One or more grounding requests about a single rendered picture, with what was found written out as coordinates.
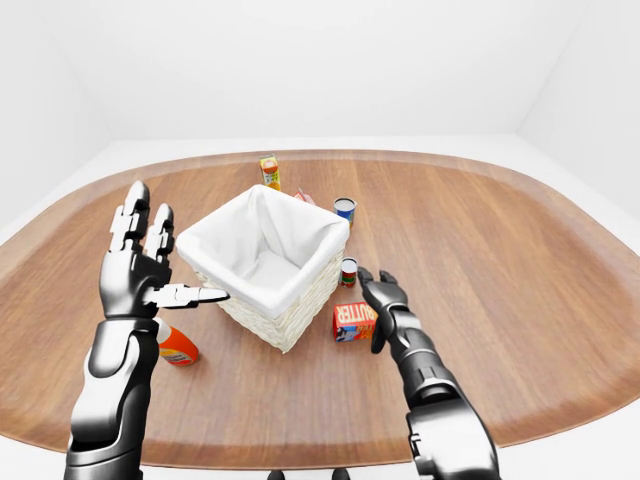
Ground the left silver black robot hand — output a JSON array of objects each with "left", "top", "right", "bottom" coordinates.
[{"left": 98, "top": 180, "right": 232, "bottom": 320}]

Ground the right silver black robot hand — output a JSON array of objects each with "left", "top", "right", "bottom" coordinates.
[{"left": 356, "top": 265, "right": 410, "bottom": 355}]

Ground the red butter box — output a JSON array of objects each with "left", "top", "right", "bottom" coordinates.
[{"left": 332, "top": 302, "right": 379, "bottom": 344}]

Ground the white wicker basket with liner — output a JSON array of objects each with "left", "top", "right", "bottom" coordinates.
[{"left": 175, "top": 184, "right": 351, "bottom": 354}]

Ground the orange bottle with white cap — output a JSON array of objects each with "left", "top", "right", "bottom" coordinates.
[{"left": 155, "top": 317, "right": 201, "bottom": 367}]

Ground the blue labelled tin can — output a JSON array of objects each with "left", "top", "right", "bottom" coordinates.
[{"left": 333, "top": 196, "right": 358, "bottom": 229}]

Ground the orange juice carton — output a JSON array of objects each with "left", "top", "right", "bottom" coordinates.
[{"left": 258, "top": 154, "right": 282, "bottom": 193}]

